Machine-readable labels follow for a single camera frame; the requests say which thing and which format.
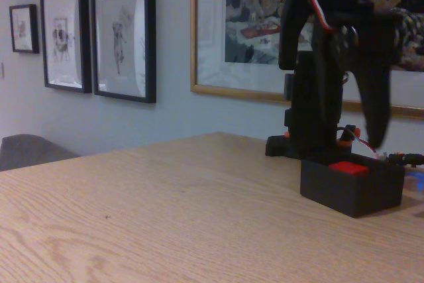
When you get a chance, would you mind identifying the red cube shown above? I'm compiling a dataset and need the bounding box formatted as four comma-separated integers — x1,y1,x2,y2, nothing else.
328,160,370,176

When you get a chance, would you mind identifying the black box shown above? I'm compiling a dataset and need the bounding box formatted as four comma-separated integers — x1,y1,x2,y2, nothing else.
299,152,405,219

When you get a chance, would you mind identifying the orange black table clamp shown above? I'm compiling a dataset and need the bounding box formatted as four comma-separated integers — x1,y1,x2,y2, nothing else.
336,125,362,155

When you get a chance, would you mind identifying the large gold-framed painting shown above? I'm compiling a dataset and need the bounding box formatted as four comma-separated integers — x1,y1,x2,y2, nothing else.
189,0,424,121

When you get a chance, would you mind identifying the black-framed dog drawing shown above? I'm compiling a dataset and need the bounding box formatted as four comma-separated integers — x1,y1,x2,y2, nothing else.
89,0,157,104

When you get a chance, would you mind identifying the black-framed face drawing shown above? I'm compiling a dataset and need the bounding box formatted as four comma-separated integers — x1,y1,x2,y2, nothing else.
39,0,93,94

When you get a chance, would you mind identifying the grey upholstered chair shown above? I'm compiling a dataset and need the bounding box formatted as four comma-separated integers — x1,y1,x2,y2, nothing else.
0,134,80,172

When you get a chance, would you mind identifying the small black-framed picture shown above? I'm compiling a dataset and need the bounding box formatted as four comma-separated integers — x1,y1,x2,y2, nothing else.
9,3,40,54

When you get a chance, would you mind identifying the white pink base cable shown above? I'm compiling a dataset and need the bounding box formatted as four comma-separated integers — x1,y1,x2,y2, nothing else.
347,127,389,162

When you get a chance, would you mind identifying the black power plug cable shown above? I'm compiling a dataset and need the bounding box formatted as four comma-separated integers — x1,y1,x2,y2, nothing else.
388,152,424,167

